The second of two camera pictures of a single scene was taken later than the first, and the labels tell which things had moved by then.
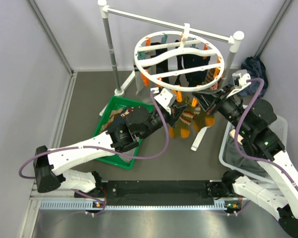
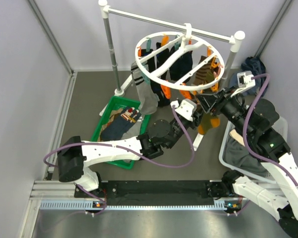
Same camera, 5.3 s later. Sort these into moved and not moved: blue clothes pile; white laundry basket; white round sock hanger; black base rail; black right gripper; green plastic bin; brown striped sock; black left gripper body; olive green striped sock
Moved: brown striped sock; olive green striped sock; black left gripper body
Not moved: black right gripper; blue clothes pile; black base rail; white round sock hanger; white laundry basket; green plastic bin
